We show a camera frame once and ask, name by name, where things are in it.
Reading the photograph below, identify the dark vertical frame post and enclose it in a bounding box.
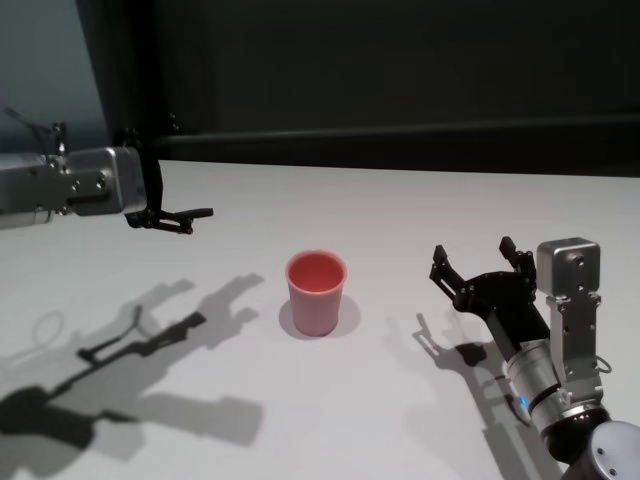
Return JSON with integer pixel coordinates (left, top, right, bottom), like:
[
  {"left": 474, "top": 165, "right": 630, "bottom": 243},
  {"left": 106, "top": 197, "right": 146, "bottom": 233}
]
[{"left": 74, "top": 0, "right": 176, "bottom": 161}]

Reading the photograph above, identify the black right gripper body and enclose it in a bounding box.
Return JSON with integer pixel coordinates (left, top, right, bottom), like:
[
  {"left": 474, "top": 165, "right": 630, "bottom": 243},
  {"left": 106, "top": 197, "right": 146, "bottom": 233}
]
[{"left": 452, "top": 272, "right": 551, "bottom": 359}]

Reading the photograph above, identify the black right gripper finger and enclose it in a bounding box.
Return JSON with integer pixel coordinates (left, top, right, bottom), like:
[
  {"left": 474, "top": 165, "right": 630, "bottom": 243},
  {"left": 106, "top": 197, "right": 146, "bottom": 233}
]
[
  {"left": 428, "top": 244, "right": 474, "bottom": 306},
  {"left": 497, "top": 237, "right": 539, "bottom": 291}
]

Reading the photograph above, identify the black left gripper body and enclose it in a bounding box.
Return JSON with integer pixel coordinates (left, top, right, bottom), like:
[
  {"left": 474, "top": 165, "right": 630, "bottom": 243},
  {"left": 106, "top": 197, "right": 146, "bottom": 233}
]
[{"left": 140, "top": 143, "right": 166, "bottom": 217}]

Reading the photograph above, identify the pink plastic cup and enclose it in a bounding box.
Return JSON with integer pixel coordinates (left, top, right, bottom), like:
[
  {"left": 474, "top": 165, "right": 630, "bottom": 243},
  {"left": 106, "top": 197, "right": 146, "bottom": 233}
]
[{"left": 284, "top": 251, "right": 349, "bottom": 337}]

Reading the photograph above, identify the grey horizontal frame rail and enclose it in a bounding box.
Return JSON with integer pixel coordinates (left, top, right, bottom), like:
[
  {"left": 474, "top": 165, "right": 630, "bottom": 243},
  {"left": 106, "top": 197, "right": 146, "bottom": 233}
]
[{"left": 158, "top": 113, "right": 640, "bottom": 177}]

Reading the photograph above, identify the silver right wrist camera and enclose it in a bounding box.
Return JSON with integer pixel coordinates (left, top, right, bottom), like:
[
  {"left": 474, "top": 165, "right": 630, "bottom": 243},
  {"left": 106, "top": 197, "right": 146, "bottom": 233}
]
[{"left": 537, "top": 237, "right": 604, "bottom": 396}]

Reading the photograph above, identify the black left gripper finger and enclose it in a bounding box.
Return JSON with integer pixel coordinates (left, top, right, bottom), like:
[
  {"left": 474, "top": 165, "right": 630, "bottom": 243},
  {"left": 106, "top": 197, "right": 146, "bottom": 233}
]
[
  {"left": 113, "top": 127, "right": 146, "bottom": 151},
  {"left": 125, "top": 207, "right": 215, "bottom": 235}
]

